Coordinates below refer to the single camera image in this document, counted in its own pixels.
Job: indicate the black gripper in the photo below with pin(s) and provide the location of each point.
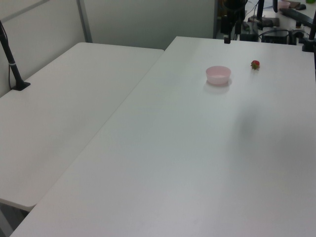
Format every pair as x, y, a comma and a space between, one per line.
235, 7

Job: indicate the red strawberry with green leaves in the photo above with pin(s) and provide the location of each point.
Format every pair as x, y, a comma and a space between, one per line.
255, 64

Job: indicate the pink plastic bowl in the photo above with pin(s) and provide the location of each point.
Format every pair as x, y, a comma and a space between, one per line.
218, 75

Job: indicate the black upright pole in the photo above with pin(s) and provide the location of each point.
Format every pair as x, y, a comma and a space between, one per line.
260, 10

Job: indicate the brown flat pad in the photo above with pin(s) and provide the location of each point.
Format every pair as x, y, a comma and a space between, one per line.
271, 22

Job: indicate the black electronics box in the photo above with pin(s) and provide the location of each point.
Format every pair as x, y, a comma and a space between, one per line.
275, 37

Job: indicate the small pink cup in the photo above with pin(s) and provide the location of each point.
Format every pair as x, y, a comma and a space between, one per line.
284, 4

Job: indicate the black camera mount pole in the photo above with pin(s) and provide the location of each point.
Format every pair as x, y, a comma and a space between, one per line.
11, 61

